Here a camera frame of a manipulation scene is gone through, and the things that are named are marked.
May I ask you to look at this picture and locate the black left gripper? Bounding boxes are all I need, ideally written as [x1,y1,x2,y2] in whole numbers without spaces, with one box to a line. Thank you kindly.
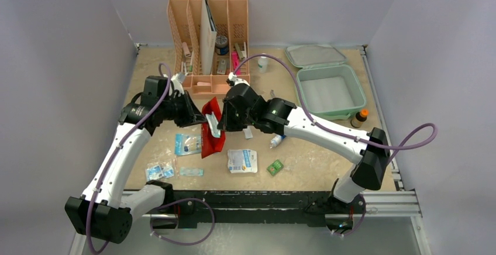
[160,90,207,128]

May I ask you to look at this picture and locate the small white bottle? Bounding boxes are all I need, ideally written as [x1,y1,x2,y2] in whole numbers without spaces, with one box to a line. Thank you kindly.
[257,56,268,73]

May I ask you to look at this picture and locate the white gauze dressing packet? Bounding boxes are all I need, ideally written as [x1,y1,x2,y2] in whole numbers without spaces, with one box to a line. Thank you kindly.
[227,149,258,174]

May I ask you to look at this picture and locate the dark round jar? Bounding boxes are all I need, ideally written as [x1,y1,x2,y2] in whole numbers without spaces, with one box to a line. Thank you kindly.
[215,35,229,56]

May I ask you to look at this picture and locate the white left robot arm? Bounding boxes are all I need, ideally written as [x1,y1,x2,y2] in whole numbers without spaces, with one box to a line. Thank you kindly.
[64,73,205,243]

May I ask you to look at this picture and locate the red zipper pouch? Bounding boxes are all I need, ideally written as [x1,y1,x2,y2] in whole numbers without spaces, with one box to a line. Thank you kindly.
[201,97,226,158]

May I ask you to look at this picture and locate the small green medicine box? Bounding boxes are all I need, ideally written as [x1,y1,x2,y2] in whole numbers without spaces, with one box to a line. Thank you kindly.
[267,160,284,176]

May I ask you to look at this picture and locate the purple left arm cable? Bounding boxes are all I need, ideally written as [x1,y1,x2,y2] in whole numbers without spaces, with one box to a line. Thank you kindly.
[85,62,173,255]

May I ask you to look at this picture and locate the brown bottle orange cap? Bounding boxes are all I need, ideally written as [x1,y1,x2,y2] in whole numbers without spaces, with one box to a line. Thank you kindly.
[350,109,369,128]

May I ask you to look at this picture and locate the white board in organizer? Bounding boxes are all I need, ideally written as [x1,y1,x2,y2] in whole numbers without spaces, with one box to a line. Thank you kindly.
[200,0,217,75]

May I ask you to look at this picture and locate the blue cotton swab bag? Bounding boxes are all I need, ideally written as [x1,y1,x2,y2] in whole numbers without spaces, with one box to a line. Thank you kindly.
[174,133,202,156]

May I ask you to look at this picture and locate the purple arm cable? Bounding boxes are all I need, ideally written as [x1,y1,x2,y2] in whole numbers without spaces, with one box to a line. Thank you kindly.
[85,62,173,255]
[230,53,439,151]

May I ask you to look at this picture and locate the grey stapler in organizer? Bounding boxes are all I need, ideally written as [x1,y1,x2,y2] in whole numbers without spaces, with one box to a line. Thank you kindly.
[234,43,247,61]

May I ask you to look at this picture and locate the small grey box organizer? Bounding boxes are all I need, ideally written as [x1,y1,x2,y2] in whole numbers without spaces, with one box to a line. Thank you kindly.
[216,58,228,75]

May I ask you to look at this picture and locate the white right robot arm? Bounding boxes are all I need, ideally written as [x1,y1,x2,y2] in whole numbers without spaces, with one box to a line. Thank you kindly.
[219,84,389,212]

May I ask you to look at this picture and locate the mint green case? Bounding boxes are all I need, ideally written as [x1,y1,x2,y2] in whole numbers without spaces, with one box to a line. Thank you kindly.
[285,44,367,120]

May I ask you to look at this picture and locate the pink item in organizer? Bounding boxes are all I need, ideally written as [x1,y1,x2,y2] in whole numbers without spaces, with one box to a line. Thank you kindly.
[231,51,240,75]

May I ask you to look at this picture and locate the clear bag blue packets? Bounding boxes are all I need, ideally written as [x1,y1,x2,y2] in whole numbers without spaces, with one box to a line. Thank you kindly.
[145,160,175,181]

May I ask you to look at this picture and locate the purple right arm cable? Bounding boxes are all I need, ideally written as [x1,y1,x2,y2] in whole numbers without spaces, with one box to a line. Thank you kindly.
[230,53,439,151]

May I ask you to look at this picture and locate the peach desk organizer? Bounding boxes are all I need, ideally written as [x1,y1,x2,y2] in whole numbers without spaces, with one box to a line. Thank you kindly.
[167,0,250,99]

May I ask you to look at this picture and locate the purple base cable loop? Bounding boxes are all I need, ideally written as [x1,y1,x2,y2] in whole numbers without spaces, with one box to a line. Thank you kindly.
[149,197,215,246]

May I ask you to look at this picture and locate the pink tube in organizer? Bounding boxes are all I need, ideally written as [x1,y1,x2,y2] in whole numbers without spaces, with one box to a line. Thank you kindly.
[182,42,191,58]

